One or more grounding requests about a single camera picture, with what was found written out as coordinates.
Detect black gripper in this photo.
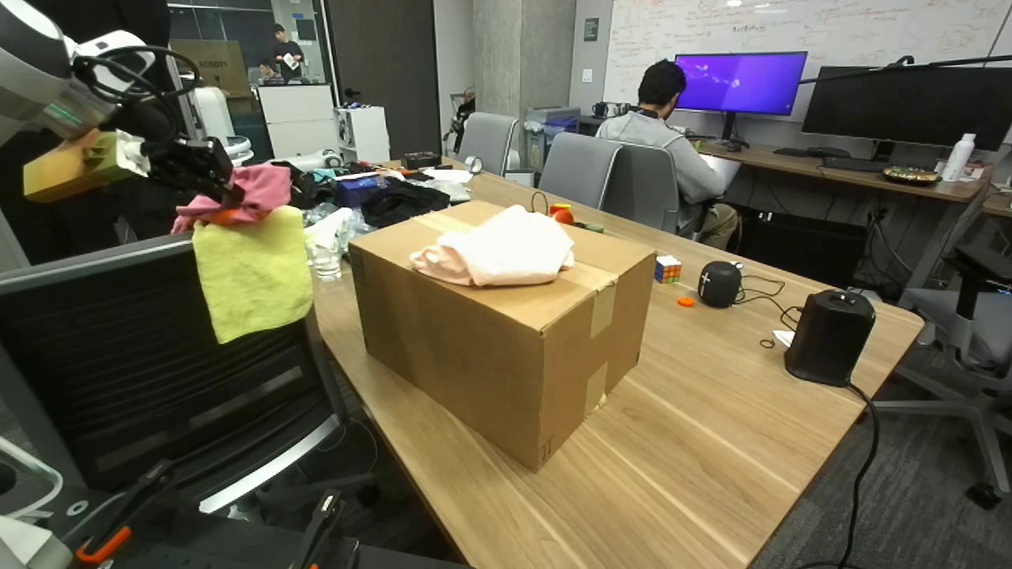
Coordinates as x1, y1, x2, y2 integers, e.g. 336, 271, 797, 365
141, 132, 241, 209

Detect pink t-shirt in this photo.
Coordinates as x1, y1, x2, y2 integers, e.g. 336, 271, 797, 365
167, 160, 297, 237

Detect yellow towel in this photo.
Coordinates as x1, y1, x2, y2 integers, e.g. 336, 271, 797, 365
189, 202, 315, 349

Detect peach t-shirt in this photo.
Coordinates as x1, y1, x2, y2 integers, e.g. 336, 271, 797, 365
409, 202, 579, 290

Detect small cardboard box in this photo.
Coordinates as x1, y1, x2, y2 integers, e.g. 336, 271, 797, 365
170, 38, 254, 100

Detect grey mesh office chair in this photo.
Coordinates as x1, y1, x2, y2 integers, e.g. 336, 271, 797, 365
0, 209, 366, 569

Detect light grey chair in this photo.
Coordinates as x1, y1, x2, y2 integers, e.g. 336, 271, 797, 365
535, 131, 626, 214
457, 111, 527, 178

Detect large cardboard box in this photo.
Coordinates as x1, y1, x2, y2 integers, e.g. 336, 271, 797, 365
345, 199, 657, 475

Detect dark grey chair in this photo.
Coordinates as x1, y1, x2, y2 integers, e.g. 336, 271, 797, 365
597, 143, 683, 234

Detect white rounded machine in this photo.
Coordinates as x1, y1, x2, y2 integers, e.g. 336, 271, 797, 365
185, 87, 256, 160

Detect black hanging cloth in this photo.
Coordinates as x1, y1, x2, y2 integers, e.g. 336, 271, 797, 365
0, 106, 215, 266

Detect large white panel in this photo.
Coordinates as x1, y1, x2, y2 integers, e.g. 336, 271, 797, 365
256, 81, 340, 165

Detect distant standing person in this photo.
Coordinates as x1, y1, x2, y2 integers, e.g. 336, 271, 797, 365
263, 23, 311, 88

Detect clear plastic bag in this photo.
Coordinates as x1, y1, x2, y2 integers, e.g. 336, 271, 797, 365
300, 206, 373, 284

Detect small white panel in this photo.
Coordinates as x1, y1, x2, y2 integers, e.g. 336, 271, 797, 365
345, 100, 395, 167

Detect black garment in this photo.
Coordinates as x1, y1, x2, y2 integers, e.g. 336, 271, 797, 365
286, 156, 455, 231

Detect white papers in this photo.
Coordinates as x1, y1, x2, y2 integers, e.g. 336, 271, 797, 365
414, 165, 477, 202

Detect seated person grey sweater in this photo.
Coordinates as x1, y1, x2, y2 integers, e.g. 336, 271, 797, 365
592, 56, 746, 254

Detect small round black speaker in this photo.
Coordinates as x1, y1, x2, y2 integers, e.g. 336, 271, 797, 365
696, 259, 746, 311

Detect monitor with purple screen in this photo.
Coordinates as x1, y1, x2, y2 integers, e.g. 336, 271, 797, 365
672, 49, 812, 121

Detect black keyboard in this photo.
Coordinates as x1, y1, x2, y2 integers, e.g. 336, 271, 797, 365
770, 147, 888, 178

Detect wooden office desk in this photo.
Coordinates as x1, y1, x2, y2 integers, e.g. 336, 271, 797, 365
693, 143, 994, 311

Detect black computer monitor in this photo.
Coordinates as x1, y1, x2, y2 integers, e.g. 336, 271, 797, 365
799, 63, 1012, 153

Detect round plate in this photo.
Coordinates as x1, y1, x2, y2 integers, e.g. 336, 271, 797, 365
878, 165, 942, 191

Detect white plastic bottle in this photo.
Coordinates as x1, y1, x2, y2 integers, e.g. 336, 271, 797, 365
938, 131, 980, 187

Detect orange handled clamp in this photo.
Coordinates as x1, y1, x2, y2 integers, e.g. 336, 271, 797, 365
69, 518, 138, 569

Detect black speaker cable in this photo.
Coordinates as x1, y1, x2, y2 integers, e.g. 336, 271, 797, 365
830, 378, 885, 569

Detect grey office chair black frame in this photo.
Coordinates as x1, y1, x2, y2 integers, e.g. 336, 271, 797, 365
873, 209, 1012, 511

